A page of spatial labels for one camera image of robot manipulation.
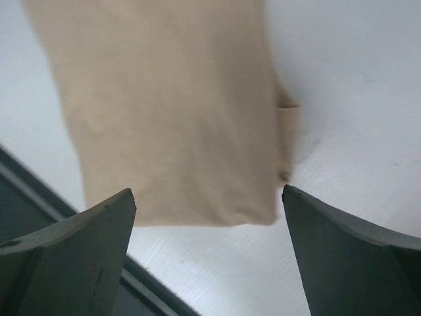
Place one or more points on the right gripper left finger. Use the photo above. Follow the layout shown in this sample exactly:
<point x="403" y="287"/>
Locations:
<point x="72" y="267"/>

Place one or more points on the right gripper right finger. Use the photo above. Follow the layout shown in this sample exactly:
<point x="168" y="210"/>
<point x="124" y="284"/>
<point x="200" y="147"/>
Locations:
<point x="349" y="266"/>

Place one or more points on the beige t-shirt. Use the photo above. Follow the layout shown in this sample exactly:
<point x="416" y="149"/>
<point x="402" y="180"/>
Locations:
<point x="178" y="101"/>

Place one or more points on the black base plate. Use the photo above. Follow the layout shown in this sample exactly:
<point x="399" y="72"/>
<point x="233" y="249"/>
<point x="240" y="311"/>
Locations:
<point x="28" y="205"/>

